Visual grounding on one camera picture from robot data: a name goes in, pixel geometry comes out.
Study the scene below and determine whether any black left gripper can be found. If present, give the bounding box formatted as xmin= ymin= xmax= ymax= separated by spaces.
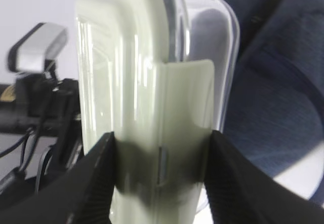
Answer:
xmin=1 ymin=74 xmax=82 ymax=183

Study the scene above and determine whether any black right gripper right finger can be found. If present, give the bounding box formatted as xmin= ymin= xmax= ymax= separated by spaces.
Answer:
xmin=204 ymin=131 xmax=323 ymax=223

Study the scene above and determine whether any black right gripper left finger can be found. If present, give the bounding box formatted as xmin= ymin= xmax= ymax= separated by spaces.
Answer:
xmin=1 ymin=133 xmax=116 ymax=223

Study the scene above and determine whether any dark blue fabric bag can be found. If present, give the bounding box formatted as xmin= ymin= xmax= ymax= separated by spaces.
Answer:
xmin=202 ymin=0 xmax=324 ymax=202

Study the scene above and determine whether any green lid glass container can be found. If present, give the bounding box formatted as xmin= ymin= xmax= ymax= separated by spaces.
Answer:
xmin=76 ymin=0 xmax=239 ymax=223

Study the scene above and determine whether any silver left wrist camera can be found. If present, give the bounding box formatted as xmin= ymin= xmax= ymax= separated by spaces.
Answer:
xmin=7 ymin=22 xmax=68 ymax=74

